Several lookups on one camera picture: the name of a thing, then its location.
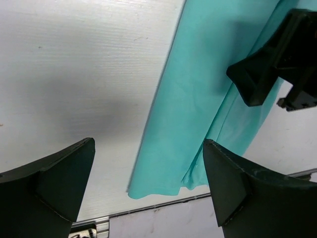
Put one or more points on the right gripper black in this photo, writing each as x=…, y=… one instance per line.
x=294, y=46

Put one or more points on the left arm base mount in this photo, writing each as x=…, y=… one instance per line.
x=92, y=228

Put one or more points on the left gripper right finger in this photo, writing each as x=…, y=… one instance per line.
x=251, y=201

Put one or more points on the teal t shirt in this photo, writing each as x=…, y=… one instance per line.
x=195, y=100

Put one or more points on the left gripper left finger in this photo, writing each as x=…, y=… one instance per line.
x=42, y=199

